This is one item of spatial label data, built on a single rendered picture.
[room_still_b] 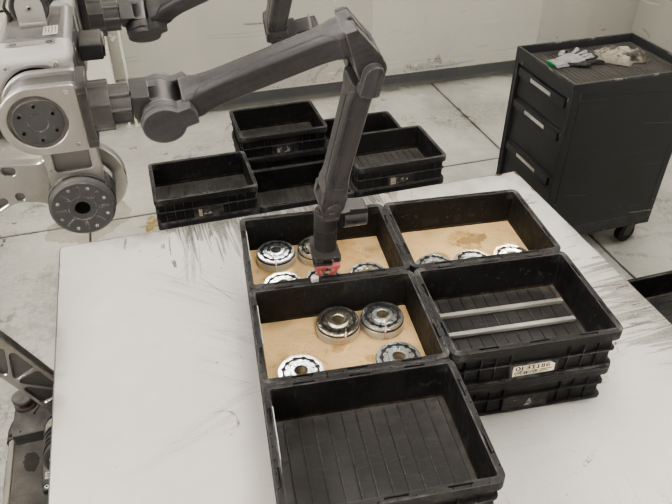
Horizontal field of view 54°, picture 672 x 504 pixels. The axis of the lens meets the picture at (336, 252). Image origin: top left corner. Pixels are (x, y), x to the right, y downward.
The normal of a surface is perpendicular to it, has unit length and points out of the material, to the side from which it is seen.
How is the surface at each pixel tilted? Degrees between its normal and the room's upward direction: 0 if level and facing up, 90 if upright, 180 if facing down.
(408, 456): 0
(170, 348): 0
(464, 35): 90
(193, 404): 0
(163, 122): 106
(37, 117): 90
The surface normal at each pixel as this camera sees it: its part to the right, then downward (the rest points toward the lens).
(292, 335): 0.00, -0.79
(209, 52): 0.30, 0.58
